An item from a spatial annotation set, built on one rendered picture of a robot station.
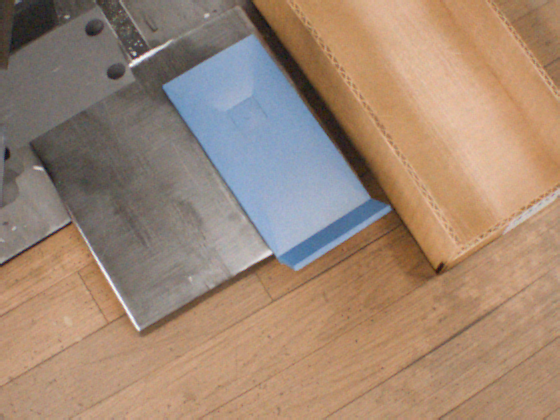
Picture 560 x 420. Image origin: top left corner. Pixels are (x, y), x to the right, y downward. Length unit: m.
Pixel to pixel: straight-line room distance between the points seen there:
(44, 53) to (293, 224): 0.25
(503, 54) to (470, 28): 0.04
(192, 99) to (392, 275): 0.17
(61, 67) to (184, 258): 0.22
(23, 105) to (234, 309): 0.25
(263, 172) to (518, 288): 0.18
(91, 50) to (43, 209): 0.23
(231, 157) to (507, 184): 0.18
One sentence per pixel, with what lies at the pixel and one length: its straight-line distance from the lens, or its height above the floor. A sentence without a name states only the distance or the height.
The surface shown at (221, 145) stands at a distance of 0.79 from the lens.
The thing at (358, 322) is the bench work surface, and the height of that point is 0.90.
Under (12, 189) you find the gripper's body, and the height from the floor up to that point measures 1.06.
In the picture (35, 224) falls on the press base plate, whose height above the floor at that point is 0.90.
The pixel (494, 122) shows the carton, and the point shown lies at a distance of 0.84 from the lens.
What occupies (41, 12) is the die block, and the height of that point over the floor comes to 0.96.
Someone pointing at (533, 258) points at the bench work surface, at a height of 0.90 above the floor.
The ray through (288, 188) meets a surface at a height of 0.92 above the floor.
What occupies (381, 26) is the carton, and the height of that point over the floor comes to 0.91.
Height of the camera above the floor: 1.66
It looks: 73 degrees down
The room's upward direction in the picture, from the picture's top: 7 degrees clockwise
